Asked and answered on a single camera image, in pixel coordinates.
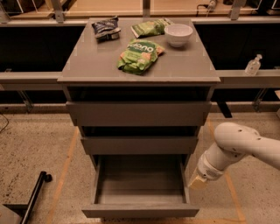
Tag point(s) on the grey middle drawer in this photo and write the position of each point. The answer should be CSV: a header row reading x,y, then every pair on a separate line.
x,y
139,145

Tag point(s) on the grey metal railing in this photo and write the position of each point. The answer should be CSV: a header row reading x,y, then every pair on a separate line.
x,y
48,80

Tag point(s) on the grey bottom drawer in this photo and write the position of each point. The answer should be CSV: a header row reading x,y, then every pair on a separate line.
x,y
140,186

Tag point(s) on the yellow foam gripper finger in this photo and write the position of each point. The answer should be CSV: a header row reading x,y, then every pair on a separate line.
x,y
197,182

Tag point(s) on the white bowl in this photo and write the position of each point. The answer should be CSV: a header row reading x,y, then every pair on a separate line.
x,y
177,35

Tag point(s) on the grey drawer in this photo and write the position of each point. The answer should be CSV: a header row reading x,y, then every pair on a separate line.
x,y
190,113
139,145
140,186

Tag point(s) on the grey top drawer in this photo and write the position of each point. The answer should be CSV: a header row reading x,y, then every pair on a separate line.
x,y
190,113

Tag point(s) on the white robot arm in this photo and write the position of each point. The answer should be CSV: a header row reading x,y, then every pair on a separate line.
x,y
232,143

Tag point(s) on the green chip bag front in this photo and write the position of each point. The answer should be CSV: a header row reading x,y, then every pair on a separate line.
x,y
139,55

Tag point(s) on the dark blue snack bag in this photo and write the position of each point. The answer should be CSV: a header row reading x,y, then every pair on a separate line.
x,y
107,29

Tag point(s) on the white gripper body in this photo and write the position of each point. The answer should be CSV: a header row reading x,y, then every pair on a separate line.
x,y
207,169

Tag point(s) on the green chip bag back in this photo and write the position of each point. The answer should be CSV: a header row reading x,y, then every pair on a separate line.
x,y
151,28

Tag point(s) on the grey drawer cabinet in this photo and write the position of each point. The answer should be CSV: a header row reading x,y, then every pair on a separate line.
x,y
184,74

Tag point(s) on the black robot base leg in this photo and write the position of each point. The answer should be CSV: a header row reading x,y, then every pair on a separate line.
x,y
21,213

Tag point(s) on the clear sanitizer bottle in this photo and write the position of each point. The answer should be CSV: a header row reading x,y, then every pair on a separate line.
x,y
253,66

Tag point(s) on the green chip bag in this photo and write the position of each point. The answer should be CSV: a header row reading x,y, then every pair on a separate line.
x,y
151,28
139,55

